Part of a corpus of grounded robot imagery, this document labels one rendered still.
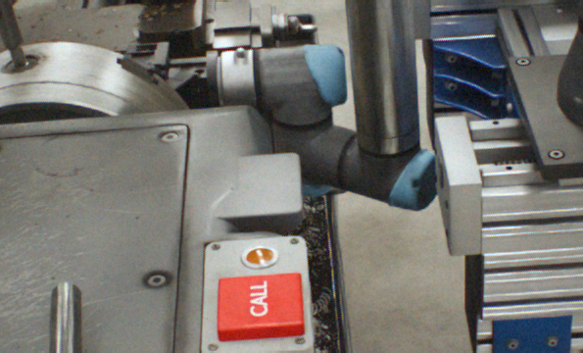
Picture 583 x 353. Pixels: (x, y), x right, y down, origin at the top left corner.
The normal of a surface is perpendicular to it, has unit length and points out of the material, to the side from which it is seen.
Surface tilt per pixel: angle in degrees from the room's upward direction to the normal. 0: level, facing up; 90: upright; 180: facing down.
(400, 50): 92
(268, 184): 0
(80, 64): 17
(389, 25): 92
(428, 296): 0
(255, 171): 0
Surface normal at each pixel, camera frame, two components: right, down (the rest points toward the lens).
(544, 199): 0.02, 0.54
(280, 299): -0.07, -0.84
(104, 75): 0.37, -0.79
